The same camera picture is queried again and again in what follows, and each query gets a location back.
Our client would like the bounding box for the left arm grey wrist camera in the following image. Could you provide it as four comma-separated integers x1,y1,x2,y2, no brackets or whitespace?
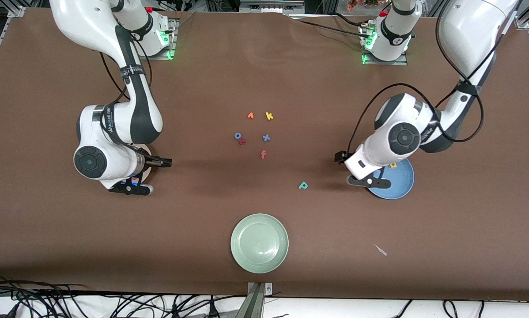
346,174,391,189

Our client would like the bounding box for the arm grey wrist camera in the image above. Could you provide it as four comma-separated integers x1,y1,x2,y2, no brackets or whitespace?
108,177,154,196
346,174,391,189

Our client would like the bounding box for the blue round plate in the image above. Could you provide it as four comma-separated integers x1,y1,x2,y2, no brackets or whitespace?
370,158,415,200

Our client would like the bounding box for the black base power cable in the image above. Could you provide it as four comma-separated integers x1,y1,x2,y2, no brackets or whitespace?
291,19,367,38
331,12,369,29

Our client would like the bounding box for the pale green round plate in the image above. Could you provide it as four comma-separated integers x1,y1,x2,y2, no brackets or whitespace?
230,213,289,274

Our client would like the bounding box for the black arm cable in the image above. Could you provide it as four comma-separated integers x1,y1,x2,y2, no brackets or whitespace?
100,26,152,162
348,0,484,153

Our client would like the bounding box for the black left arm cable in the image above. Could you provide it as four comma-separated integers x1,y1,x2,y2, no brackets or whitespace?
348,0,484,153

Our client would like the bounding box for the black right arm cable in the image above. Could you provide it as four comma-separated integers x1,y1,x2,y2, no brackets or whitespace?
100,26,152,162

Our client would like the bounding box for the aluminium background frame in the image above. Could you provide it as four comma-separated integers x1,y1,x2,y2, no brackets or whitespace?
239,0,305,14

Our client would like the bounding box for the aluminium camera pole bracket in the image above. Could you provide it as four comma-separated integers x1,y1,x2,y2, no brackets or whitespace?
236,282,274,318

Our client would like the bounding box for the beige round plate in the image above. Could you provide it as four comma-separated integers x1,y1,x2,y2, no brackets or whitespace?
130,142,154,184

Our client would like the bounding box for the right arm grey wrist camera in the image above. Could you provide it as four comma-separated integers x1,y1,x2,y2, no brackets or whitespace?
108,177,154,196

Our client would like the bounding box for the brown table cover sheet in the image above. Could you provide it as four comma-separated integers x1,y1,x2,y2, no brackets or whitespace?
0,8,529,301

